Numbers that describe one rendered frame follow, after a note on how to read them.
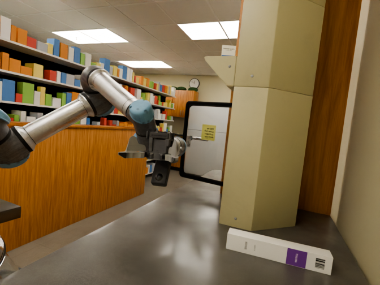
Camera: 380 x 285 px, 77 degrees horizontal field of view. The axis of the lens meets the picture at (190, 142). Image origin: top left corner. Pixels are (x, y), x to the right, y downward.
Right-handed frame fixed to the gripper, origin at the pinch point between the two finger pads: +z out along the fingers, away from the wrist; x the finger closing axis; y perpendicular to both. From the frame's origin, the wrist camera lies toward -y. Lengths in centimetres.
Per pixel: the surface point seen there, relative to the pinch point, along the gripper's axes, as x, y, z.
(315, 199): 59, -17, -56
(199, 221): 12.1, -22.6, -25.0
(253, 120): 27.0, 13.2, -23.2
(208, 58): 10.6, 33.6, -25.7
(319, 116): 57, 19, -55
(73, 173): -151, -47, -184
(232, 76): 19.1, 27.4, -24.2
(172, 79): -165, 163, -622
